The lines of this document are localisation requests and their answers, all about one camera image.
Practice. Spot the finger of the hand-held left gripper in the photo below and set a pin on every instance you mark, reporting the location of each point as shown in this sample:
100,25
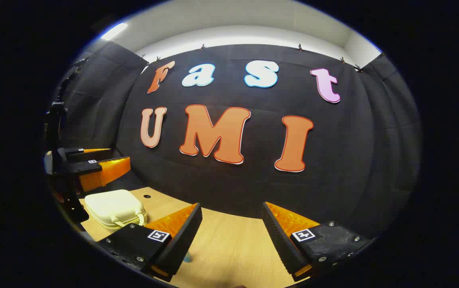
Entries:
73,154
81,167

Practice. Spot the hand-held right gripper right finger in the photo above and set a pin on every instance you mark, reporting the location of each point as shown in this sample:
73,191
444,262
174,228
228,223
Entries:
279,240

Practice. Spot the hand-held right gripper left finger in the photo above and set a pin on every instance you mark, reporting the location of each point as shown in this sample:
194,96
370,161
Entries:
185,236

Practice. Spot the cream yellow small suitcase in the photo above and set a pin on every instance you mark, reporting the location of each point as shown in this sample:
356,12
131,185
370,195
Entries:
111,206

